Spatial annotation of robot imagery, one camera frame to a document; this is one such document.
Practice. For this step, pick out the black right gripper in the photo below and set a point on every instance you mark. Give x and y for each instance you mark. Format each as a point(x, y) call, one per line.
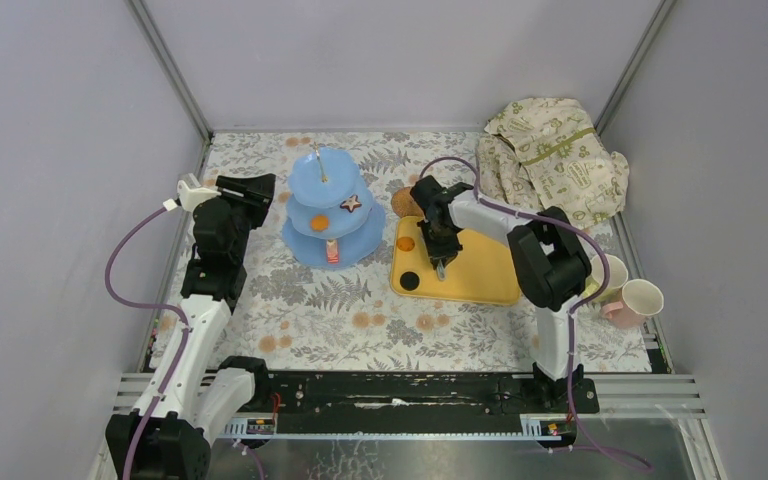
point(446, 253)

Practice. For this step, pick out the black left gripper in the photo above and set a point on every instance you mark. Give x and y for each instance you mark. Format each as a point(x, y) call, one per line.
point(226, 208)

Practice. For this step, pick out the woven rattan coaster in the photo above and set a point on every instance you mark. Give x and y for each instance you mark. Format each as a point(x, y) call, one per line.
point(404, 205)

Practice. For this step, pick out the yellow serving tray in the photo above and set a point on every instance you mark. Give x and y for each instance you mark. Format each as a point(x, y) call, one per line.
point(483, 271)

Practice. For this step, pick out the orange flower cookie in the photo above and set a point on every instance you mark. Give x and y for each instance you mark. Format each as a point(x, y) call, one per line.
point(319, 223)

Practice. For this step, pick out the blue three-tier cake stand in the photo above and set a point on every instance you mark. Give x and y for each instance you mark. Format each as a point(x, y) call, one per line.
point(319, 182)

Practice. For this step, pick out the star shaped cookie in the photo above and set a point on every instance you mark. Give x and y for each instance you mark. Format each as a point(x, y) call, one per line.
point(351, 204)

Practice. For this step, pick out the pink cake slice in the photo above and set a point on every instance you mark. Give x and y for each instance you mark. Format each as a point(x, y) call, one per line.
point(332, 251)

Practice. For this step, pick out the light blue tongs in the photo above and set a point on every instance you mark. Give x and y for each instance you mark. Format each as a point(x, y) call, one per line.
point(440, 270)

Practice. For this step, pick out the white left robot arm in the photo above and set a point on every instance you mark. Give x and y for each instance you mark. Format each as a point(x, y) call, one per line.
point(170, 430)

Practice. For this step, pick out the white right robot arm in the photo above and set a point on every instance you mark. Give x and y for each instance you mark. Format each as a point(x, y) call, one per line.
point(548, 260)

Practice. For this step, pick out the orange round cookie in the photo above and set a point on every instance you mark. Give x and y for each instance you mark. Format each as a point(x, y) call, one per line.
point(405, 243)

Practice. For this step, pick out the black round cookie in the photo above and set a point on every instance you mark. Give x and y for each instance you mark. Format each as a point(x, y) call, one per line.
point(409, 281)

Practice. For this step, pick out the floral tablecloth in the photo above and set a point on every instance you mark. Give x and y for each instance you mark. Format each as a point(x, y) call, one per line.
point(296, 317)

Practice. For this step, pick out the printed cloth bag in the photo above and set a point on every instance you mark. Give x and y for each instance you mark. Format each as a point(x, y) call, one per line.
point(545, 152)

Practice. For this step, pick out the green paper cup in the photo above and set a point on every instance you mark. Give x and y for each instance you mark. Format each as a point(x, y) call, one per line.
point(617, 277)

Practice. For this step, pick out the pink paper cup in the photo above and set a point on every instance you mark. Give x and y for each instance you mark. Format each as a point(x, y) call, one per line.
point(636, 301)

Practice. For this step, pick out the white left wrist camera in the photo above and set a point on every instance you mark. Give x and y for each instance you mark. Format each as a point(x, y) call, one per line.
point(190, 193)

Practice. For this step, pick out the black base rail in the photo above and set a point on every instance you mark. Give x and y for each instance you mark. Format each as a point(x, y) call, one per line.
point(296, 391)

